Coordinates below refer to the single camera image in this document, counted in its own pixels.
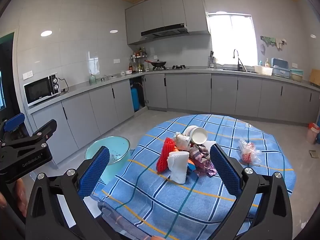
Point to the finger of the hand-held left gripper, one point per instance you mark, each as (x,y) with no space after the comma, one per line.
(15,122)
(45,128)

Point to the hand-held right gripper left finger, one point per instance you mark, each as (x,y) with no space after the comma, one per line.
(96,170)

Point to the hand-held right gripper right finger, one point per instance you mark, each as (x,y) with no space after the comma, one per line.
(226,170)

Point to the clear red-printed plastic bag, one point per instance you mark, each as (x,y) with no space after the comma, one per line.
(248,152)

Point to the white paper napkin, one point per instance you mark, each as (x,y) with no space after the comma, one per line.
(210,145)

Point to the purple plaid wrapper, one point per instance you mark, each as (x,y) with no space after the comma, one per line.
(198,153)

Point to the light teal plastic bin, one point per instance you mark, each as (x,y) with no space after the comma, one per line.
(120,147)

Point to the white bowl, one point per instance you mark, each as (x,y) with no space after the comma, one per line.
(128,72)
(198,135)

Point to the red foam fruit net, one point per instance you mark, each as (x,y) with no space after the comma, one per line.
(163,157)

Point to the person's left hand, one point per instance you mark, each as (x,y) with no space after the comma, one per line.
(22,197)

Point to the white microwave oven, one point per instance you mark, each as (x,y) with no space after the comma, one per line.
(37,91)

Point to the blue plaid tablecloth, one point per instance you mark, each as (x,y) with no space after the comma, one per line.
(175,205)

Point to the blue water tank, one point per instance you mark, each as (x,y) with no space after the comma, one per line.
(135,98)

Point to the grey lower kitchen cabinets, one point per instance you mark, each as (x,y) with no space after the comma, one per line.
(195,92)

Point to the green door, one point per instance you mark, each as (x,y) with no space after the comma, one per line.
(7,38)

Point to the white power strip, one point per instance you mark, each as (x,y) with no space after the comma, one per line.
(111,77)

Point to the red-lidded bucket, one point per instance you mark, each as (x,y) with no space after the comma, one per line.
(313,132)

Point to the white plastic basin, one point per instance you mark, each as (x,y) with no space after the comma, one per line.
(263,70)

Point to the clear knife holder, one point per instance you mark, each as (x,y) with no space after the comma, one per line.
(212,62)

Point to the black kitchen faucet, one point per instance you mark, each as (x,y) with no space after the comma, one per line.
(237,57)

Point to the yellow soap bottle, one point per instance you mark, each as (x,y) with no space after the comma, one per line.
(267,63)

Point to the metal spice rack with bottles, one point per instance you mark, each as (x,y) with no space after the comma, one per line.
(138,61)

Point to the blue dish rack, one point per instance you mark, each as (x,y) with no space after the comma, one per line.
(280,67)

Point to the green plastic container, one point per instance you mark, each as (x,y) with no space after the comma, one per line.
(296,76)

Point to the black wok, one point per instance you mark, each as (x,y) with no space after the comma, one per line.
(158,63)

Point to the wooden cutting board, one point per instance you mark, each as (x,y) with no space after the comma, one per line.
(315,77)

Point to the bright kitchen window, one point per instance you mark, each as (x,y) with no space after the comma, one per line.
(232,40)

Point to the hanging kitchen cloths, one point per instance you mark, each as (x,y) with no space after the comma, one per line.
(273,41)

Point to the black range hood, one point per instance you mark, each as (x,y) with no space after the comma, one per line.
(163,31)

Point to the grey upper cabinets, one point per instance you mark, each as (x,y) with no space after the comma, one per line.
(170,10)

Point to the white wall socket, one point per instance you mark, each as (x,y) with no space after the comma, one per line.
(28,75)

